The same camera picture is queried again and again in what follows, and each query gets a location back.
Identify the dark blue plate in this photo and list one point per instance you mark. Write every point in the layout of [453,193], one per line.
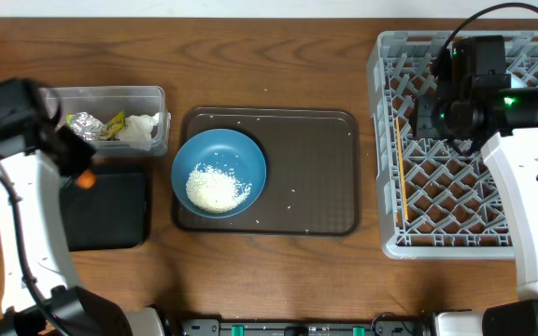
[224,149]

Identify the white crumpled tissue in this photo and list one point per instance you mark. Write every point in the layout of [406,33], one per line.
[137,132]

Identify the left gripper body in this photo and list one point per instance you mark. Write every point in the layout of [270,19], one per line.
[80,153]

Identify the grey dishwasher rack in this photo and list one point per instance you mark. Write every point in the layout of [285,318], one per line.
[454,209]

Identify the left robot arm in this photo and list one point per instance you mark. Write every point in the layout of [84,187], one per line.
[41,283]

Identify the pile of white rice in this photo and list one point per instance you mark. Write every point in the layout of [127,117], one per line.
[214,191]

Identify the aluminium foil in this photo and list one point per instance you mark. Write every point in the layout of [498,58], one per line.
[85,125]

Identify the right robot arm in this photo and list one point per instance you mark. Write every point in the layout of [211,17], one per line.
[475,101]

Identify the clear plastic bin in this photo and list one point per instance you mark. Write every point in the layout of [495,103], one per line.
[105,103]

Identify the orange carrot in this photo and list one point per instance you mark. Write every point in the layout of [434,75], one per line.
[86,180]

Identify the black bin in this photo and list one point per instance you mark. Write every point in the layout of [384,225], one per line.
[113,214]

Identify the dark brown serving tray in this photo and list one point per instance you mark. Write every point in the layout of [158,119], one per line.
[313,182]

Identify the wooden chopstick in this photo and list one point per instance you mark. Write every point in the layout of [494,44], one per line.
[400,153]

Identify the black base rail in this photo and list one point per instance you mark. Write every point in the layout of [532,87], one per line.
[152,321]

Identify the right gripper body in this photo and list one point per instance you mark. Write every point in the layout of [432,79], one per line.
[429,119]

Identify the yellow green snack wrapper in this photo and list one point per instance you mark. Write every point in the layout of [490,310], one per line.
[110,129]

